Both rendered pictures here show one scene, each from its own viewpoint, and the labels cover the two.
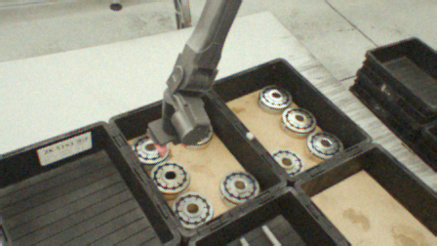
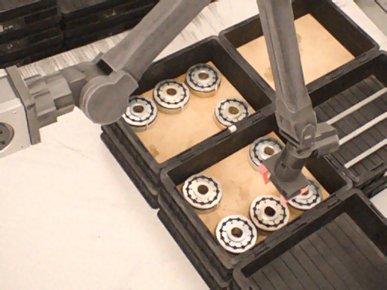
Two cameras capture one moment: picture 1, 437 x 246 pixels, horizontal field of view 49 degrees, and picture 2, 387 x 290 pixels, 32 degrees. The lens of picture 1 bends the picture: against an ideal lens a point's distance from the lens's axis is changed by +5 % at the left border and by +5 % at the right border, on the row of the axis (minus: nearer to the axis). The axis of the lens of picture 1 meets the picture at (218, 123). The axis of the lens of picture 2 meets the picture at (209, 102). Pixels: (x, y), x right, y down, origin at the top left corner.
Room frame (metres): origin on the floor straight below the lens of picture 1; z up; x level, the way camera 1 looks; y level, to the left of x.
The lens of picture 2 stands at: (0.94, 0.92, 2.35)
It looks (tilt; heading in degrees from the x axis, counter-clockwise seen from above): 52 degrees down; 266
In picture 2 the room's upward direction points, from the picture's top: 11 degrees clockwise
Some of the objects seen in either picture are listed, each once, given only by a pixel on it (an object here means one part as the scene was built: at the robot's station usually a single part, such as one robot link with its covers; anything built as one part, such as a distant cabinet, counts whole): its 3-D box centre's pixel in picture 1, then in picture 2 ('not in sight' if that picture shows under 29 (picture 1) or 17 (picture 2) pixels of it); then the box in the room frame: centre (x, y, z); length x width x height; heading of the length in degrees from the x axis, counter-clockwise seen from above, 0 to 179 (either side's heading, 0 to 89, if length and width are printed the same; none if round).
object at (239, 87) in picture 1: (280, 126); (187, 109); (0.93, -0.18, 0.87); 0.40 x 0.30 x 0.11; 41
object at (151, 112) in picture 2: (275, 97); (138, 110); (1.06, -0.16, 0.86); 0.10 x 0.10 x 0.01
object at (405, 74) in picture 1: (400, 106); (0, 26); (1.69, -0.83, 0.37); 0.40 x 0.30 x 0.45; 35
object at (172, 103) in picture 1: (177, 104); (298, 152); (0.68, 0.09, 1.14); 0.07 x 0.06 x 0.07; 34
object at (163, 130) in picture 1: (175, 120); (288, 167); (0.69, 0.10, 1.07); 0.10 x 0.07 x 0.07; 130
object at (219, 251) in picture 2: (195, 152); (257, 180); (0.73, 0.05, 0.92); 0.40 x 0.30 x 0.02; 41
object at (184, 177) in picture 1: (170, 177); (269, 212); (0.69, 0.10, 0.86); 0.10 x 0.10 x 0.01
